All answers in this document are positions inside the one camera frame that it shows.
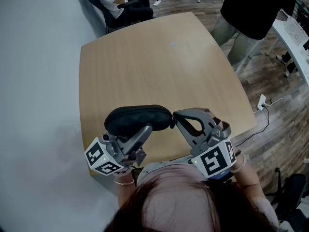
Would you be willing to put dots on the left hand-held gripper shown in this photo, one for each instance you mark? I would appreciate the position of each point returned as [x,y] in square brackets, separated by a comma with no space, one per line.
[101,156]

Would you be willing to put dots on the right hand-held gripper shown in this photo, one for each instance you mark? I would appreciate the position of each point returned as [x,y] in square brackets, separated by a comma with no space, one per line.
[213,162]

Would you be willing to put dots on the black zippered glasses case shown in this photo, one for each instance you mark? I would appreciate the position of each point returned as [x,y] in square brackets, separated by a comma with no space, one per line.
[135,117]

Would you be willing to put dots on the person's left forearm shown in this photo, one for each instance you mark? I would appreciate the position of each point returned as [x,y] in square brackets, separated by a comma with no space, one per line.
[124,191]

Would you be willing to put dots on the person's right forearm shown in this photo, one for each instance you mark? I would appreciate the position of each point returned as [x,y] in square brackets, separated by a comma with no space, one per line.
[248,178]

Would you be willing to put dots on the person's grey shirt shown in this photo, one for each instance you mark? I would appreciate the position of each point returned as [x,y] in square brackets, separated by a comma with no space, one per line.
[159,169]

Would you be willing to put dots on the thin gold bangle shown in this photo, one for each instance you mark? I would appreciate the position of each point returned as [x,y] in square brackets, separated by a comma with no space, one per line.
[124,183]

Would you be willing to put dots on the white floor socket box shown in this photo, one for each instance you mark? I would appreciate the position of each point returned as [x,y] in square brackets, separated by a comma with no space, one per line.
[261,103]

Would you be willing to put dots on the person's pale sleeve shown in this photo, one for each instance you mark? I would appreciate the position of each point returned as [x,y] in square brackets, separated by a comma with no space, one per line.
[265,211]

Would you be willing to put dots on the white power strip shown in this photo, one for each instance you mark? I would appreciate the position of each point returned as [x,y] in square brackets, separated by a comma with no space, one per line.
[157,3]

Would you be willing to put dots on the black swivel chair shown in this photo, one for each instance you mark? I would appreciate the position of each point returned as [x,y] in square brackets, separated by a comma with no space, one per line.
[293,192]

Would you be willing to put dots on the white desk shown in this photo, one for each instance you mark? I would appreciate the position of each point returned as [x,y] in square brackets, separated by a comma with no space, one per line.
[289,47]

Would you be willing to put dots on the dark office chair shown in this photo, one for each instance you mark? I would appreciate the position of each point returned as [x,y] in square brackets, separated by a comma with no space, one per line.
[96,18]

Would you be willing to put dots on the printed paper sheet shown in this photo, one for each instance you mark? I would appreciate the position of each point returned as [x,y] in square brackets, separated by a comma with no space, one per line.
[295,30]

